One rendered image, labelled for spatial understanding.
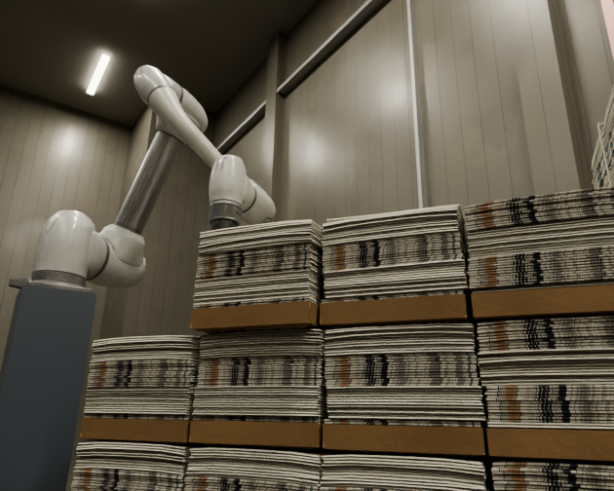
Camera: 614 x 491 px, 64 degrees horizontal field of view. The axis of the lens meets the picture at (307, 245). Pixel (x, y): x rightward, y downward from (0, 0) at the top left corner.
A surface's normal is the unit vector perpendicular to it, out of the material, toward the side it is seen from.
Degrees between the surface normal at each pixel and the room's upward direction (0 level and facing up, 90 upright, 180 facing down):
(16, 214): 90
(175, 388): 90
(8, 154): 90
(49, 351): 90
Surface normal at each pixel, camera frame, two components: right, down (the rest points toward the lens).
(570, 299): -0.37, -0.26
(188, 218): 0.57, -0.25
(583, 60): -0.83, -0.20
